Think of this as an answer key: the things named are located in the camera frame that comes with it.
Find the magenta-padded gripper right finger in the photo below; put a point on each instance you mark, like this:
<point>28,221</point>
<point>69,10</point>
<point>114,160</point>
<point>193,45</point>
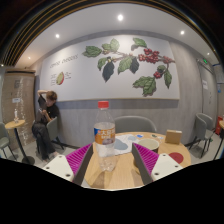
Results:
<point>165,165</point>

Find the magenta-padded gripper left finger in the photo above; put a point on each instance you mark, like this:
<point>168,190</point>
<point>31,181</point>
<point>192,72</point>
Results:
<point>58,166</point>

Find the clear bottle with red cap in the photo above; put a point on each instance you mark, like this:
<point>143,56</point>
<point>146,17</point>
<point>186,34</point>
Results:
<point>104,133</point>

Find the flat round red coaster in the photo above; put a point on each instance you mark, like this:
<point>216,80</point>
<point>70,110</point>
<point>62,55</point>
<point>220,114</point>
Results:
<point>176,157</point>

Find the white cup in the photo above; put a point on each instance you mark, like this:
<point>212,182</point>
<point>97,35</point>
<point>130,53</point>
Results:
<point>149,144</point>

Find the brown cardboard box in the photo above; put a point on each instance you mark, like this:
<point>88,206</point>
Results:
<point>173,137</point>

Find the grey upholstered chair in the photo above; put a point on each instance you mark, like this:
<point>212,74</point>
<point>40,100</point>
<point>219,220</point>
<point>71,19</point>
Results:
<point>135,124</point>
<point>3,135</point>
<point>201,125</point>
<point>53,128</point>

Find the person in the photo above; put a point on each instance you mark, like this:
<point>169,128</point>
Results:
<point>46,115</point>

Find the small clear bottle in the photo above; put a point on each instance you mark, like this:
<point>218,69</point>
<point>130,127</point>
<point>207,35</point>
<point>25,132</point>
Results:
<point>15,116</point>

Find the red fire extinguisher box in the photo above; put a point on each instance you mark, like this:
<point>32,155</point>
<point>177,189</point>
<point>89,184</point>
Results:
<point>218,125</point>

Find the grey door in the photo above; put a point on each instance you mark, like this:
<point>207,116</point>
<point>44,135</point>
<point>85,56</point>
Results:
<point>208,96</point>

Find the brown wooden cabinet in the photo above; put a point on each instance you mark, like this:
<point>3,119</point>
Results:
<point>18,93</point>

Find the green exit sign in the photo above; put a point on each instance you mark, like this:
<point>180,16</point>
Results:
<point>205,61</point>

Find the round ceiling lights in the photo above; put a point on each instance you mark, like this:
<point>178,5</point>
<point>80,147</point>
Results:
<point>120,17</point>

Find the coffee branch wall mural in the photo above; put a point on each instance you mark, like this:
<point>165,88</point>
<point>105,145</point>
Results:
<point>83,76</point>

